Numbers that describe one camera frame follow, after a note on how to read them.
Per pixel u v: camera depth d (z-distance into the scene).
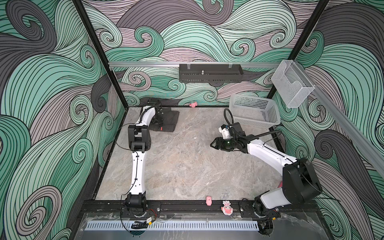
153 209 0.73
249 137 0.63
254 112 1.17
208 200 0.74
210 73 0.97
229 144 0.74
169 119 1.08
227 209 0.71
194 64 0.94
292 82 0.79
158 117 1.12
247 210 0.73
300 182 0.43
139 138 0.67
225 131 0.81
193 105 1.20
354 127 0.58
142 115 0.74
